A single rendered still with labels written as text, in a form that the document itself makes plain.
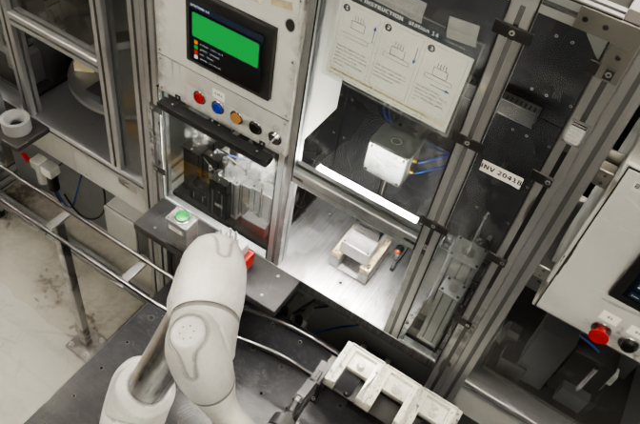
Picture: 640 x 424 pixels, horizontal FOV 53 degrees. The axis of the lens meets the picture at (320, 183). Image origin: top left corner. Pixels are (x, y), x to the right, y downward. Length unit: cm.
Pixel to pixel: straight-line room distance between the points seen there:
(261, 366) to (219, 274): 85
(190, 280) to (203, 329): 13
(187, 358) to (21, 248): 219
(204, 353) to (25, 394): 177
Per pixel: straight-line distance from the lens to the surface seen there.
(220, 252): 130
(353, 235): 196
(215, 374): 121
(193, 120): 175
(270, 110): 159
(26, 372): 293
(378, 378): 189
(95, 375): 209
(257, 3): 146
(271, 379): 206
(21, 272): 321
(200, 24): 157
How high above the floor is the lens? 252
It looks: 46 degrees down
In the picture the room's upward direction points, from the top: 11 degrees clockwise
